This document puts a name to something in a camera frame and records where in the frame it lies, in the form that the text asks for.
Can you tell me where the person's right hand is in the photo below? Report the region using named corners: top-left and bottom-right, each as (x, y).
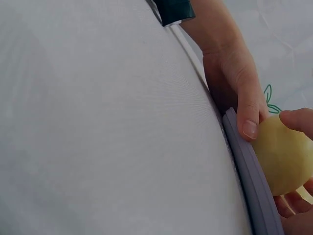
top-left (273, 107), bottom-right (313, 235)

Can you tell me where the person's left hand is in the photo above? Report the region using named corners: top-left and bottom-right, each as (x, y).
top-left (202, 36), bottom-right (269, 142)

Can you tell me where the yellow round fruit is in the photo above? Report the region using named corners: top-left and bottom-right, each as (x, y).
top-left (250, 114), bottom-right (313, 197)

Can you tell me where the purple ribbed board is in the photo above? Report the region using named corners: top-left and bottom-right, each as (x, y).
top-left (222, 107), bottom-right (285, 235)

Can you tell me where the person's left forearm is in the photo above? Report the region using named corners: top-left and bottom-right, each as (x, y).
top-left (179, 0), bottom-right (245, 53)

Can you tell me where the black wrist band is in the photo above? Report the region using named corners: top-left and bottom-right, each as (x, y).
top-left (146, 0), bottom-right (196, 27)

